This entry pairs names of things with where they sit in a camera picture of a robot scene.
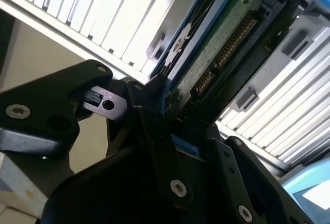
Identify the hard disk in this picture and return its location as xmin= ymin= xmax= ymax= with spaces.
xmin=145 ymin=0 xmax=330 ymax=157

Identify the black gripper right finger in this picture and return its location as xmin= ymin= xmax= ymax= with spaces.
xmin=203 ymin=130 xmax=310 ymax=224

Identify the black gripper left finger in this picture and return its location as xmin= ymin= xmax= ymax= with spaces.
xmin=0 ymin=60 xmax=194 ymax=206

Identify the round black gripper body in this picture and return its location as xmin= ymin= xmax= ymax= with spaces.
xmin=41 ymin=145 xmax=227 ymax=224

